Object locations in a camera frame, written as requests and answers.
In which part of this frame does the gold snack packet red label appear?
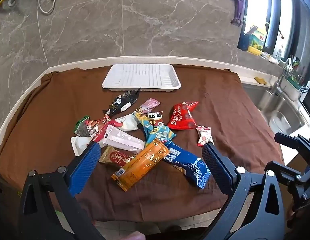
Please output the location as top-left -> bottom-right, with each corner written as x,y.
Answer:
98,145 -> 135,168

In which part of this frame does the steel sink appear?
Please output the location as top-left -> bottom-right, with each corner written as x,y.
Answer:
245,90 -> 308,135

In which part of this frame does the brown cloth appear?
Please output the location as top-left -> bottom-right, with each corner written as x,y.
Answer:
0,64 -> 286,224

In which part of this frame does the green snack packet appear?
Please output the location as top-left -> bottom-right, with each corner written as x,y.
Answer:
74,115 -> 91,137

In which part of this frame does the light blue panda snack packet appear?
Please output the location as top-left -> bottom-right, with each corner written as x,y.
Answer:
135,111 -> 177,147

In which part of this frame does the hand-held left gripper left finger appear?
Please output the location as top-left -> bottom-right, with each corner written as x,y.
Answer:
18,142 -> 106,240

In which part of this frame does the white bowl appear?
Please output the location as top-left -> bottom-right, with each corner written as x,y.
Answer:
269,110 -> 293,134

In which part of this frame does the sink caddy with utensils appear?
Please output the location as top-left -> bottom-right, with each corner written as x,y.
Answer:
288,57 -> 310,101

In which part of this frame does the yellow sponge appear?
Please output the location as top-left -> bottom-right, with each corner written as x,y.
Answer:
247,44 -> 262,55

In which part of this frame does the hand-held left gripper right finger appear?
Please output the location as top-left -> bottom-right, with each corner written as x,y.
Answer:
201,142 -> 293,240

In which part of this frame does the white snack packet red label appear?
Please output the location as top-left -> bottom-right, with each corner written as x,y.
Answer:
110,114 -> 143,132

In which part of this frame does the red white candy packet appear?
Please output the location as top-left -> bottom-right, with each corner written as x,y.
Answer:
196,125 -> 215,147

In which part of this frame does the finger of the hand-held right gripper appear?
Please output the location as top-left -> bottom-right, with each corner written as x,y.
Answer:
275,132 -> 310,164
266,162 -> 308,182

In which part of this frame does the purple hanging tool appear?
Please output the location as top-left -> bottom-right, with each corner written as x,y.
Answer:
231,0 -> 246,27

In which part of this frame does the pale pink long snack packet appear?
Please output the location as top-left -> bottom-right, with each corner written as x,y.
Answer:
103,124 -> 146,153

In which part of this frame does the white bottle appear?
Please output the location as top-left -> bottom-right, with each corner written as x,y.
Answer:
273,44 -> 284,60

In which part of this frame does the dark blue snack packet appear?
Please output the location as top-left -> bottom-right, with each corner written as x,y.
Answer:
163,141 -> 212,189

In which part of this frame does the plain white snack packet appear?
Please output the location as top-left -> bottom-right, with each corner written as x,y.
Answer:
70,136 -> 95,157

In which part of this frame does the person's left hand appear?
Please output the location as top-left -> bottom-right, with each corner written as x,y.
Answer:
127,231 -> 146,240

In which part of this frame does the white plastic tray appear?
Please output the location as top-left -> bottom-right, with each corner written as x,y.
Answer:
102,64 -> 182,90

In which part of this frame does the chrome faucet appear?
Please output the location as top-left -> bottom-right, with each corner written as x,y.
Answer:
271,57 -> 293,97

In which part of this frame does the orange snack packet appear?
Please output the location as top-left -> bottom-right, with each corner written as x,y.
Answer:
111,139 -> 170,192

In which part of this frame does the dark blue container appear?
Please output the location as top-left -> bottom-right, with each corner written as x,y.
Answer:
237,32 -> 250,52

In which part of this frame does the pink stick snack packet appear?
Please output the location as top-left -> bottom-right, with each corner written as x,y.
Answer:
133,98 -> 162,117

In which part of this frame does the black snack packet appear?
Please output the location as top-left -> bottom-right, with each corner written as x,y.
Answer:
103,88 -> 141,115

